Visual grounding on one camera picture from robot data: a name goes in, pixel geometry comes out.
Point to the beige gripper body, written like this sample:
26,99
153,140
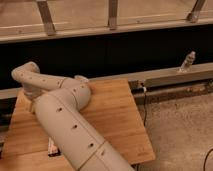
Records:
31,92

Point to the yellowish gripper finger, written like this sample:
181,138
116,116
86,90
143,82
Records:
30,106

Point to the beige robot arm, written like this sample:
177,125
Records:
57,103

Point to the clear bottle on ledge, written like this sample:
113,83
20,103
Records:
188,62

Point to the black and white box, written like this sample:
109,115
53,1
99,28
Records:
53,150

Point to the white paper cup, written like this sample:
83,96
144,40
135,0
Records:
81,78

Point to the wooden table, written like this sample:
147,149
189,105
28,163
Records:
112,111

